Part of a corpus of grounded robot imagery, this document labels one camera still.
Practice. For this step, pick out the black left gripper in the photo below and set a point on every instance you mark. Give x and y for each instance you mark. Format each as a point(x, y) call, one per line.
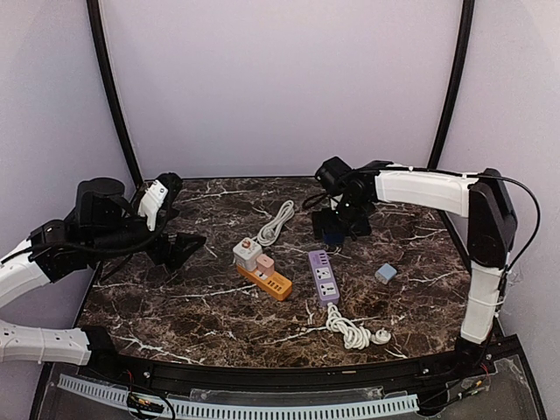
point(174, 257)

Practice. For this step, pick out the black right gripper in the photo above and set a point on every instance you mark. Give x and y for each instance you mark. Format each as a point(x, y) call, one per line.
point(361, 228)

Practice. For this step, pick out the blue cube socket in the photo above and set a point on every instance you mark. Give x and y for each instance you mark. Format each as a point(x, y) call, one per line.
point(333, 239)

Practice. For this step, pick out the white cube socket adapter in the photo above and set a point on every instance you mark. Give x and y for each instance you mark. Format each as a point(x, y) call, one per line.
point(246, 253)

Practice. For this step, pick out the purple power strip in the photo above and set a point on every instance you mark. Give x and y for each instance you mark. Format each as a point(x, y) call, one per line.
point(323, 276)

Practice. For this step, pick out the light blue wall charger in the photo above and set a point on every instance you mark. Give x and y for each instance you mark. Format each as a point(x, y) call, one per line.
point(385, 273)

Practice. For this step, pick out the pink wall charger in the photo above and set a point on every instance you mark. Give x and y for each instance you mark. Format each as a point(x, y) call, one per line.
point(265, 265)

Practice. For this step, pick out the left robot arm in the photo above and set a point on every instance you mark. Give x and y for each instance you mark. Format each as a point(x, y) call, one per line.
point(102, 225)

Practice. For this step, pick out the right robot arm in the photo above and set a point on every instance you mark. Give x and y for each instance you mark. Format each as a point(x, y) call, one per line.
point(474, 208)

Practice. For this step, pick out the orange power strip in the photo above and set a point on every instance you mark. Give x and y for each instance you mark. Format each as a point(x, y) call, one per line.
point(278, 286)

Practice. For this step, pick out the small circuit board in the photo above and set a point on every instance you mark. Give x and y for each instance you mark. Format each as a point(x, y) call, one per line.
point(143, 404)

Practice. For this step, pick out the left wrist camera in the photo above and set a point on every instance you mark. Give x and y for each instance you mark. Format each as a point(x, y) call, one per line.
point(162, 191)

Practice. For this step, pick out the black front rail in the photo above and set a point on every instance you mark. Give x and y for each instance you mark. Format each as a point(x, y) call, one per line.
point(179, 378)

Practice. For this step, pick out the white slotted cable duct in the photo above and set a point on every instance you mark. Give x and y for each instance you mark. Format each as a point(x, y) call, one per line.
point(360, 403)

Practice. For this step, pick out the right black frame post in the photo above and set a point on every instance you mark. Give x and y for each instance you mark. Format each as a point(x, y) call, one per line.
point(457, 68)

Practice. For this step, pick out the black frame post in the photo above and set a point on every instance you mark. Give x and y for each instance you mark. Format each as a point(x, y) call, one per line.
point(94, 13)
point(457, 68)

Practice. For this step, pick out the left black frame post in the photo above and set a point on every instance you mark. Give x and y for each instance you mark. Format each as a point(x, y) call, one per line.
point(94, 13)

